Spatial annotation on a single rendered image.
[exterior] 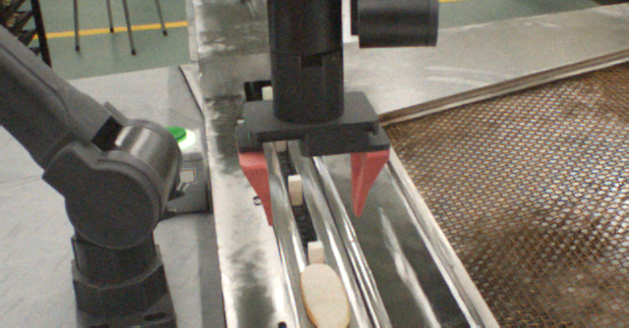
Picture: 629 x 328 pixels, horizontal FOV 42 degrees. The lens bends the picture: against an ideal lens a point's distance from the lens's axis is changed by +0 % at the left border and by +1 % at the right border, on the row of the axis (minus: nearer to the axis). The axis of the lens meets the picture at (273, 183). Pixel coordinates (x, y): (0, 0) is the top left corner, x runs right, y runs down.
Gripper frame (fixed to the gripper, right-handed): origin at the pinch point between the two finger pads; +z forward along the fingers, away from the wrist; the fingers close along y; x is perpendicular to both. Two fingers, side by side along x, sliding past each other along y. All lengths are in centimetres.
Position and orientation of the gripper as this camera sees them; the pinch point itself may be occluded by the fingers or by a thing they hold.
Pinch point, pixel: (313, 209)
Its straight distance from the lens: 69.5
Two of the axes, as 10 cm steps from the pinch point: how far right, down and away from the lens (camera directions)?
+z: 0.6, 8.9, 4.6
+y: 9.9, -1.0, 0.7
